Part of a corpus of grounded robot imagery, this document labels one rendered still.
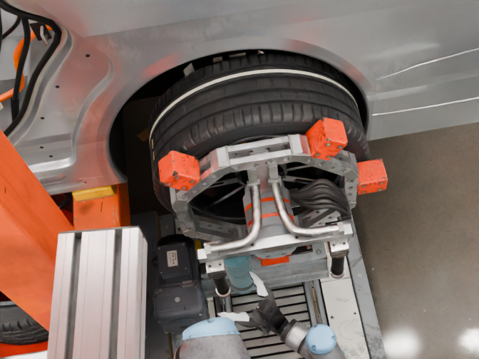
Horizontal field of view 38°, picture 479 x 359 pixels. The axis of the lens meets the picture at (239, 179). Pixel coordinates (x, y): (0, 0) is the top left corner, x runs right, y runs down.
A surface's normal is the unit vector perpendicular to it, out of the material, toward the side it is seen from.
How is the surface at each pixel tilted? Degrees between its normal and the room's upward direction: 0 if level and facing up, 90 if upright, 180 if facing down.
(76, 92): 90
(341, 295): 0
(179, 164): 45
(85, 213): 0
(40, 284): 90
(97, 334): 0
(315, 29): 90
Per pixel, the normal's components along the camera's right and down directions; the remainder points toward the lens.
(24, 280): 0.14, 0.87
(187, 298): -0.10, -0.47
